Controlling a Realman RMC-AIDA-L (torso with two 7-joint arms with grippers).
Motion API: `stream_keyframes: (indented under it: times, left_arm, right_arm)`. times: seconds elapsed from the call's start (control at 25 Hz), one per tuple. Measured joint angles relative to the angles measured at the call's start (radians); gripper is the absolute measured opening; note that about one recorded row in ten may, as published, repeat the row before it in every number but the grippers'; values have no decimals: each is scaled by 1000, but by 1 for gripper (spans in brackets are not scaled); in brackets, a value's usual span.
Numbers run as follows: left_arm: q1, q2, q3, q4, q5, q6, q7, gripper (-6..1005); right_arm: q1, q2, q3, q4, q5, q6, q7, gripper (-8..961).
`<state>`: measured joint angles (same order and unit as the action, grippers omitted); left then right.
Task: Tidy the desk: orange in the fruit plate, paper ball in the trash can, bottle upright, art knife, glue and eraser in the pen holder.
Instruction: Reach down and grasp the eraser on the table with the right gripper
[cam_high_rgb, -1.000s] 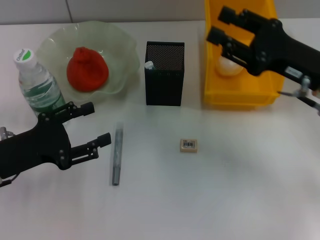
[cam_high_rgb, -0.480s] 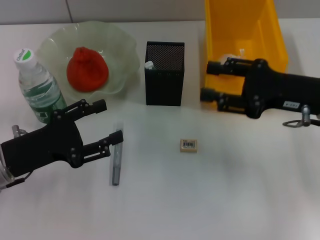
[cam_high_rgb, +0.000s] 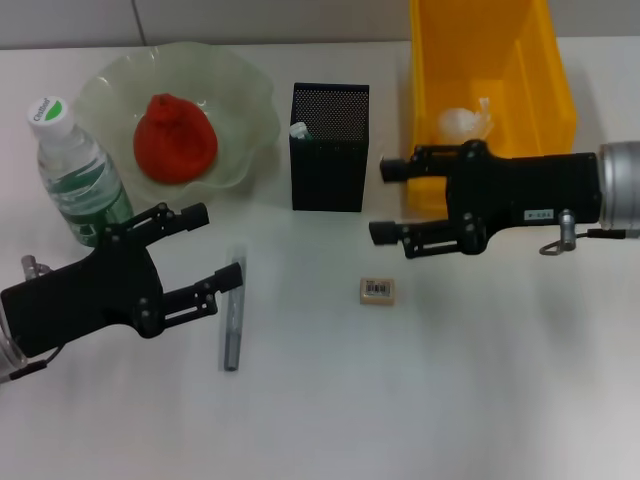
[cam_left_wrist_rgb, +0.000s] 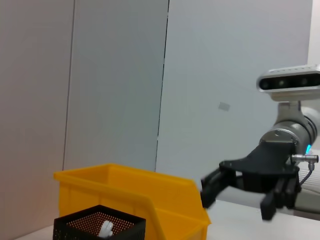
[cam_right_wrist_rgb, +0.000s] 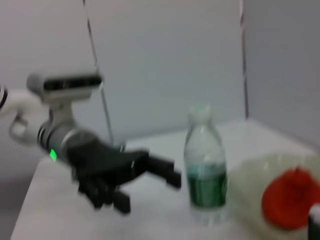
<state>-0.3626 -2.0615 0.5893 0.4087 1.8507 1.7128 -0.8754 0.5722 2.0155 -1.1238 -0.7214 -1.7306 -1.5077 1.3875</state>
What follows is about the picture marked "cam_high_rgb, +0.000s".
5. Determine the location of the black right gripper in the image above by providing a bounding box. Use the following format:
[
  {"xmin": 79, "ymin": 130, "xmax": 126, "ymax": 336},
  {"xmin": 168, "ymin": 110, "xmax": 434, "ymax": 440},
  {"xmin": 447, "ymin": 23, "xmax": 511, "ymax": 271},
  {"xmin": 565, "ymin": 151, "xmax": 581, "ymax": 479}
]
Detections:
[{"xmin": 368, "ymin": 139, "xmax": 601, "ymax": 260}]

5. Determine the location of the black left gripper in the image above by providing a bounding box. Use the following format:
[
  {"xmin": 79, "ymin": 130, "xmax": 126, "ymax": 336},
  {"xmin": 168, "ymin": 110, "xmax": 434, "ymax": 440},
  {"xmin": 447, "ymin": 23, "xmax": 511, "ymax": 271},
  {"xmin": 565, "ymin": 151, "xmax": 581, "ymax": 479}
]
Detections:
[{"xmin": 0, "ymin": 202, "xmax": 245, "ymax": 359}]

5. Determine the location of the beige eraser with barcode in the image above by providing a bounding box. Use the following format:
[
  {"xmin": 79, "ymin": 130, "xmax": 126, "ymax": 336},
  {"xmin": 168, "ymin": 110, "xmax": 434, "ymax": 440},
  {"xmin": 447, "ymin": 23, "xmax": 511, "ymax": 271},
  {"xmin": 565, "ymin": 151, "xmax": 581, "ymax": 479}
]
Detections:
[{"xmin": 358, "ymin": 278, "xmax": 396, "ymax": 307}]

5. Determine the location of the grey metallic pen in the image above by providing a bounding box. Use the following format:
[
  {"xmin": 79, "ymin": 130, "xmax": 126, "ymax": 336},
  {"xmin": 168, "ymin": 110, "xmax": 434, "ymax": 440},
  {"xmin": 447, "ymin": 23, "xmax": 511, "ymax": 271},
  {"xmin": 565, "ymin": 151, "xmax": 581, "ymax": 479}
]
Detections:
[{"xmin": 222, "ymin": 243, "xmax": 250, "ymax": 374}]

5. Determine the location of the white paper ball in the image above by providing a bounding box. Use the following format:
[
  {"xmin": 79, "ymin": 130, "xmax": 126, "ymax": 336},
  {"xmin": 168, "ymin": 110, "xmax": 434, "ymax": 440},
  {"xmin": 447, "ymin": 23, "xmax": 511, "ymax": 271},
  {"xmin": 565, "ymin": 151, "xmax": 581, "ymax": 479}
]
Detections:
[{"xmin": 437, "ymin": 97, "xmax": 496, "ymax": 146}]

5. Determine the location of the red-orange soft orange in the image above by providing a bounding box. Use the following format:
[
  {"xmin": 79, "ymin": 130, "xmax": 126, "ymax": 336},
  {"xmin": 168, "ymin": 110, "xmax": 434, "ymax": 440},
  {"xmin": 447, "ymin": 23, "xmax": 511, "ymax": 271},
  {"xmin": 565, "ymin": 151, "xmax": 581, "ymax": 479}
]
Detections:
[{"xmin": 133, "ymin": 93, "xmax": 219, "ymax": 186}]

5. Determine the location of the clear bottle with green label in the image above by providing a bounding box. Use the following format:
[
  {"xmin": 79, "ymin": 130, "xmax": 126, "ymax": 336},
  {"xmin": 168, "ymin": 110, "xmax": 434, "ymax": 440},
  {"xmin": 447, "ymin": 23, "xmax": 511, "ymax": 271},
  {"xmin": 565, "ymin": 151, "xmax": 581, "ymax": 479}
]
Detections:
[{"xmin": 25, "ymin": 96, "xmax": 137, "ymax": 249}]

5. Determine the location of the black mesh pen holder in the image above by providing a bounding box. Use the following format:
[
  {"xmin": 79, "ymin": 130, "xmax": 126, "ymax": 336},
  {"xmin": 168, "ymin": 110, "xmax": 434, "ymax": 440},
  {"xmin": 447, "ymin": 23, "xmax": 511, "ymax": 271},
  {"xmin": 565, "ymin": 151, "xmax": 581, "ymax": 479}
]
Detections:
[{"xmin": 289, "ymin": 82, "xmax": 371, "ymax": 214}]

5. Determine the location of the pale green glass fruit plate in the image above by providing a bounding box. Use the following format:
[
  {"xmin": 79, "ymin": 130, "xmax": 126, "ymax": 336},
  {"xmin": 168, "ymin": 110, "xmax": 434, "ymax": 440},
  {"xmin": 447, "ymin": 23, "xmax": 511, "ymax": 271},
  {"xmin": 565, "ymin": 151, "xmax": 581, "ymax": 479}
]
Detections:
[{"xmin": 73, "ymin": 42, "xmax": 281, "ymax": 206}]

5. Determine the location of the yellow plastic bin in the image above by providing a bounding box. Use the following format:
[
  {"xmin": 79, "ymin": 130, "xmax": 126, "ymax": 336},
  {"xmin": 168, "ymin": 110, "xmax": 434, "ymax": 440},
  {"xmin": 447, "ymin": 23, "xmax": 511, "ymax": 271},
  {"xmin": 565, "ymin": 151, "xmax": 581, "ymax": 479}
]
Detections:
[{"xmin": 407, "ymin": 0, "xmax": 579, "ymax": 211}]

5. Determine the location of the right wrist cable with plug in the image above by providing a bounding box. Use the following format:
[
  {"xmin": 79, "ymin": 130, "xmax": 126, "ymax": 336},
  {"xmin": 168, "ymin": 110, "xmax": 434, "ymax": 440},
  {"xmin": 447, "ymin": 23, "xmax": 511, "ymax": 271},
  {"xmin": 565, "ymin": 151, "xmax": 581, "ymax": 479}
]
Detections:
[{"xmin": 538, "ymin": 209, "xmax": 627, "ymax": 256}]

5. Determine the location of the wrist cable with plug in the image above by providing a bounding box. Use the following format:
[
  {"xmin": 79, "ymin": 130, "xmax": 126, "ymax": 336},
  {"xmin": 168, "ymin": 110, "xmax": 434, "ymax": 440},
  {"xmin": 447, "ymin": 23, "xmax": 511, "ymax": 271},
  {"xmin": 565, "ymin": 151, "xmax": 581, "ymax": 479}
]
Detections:
[
  {"xmin": 538, "ymin": 209, "xmax": 627, "ymax": 256},
  {"xmin": 0, "ymin": 253, "xmax": 64, "ymax": 384}
]

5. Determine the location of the left wrist cable with plug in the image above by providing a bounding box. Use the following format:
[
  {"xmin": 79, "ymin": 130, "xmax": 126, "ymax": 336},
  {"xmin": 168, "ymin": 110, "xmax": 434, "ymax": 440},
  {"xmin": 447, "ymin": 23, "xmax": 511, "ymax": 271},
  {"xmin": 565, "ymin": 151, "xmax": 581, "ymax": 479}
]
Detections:
[{"xmin": 0, "ymin": 253, "xmax": 64, "ymax": 384}]

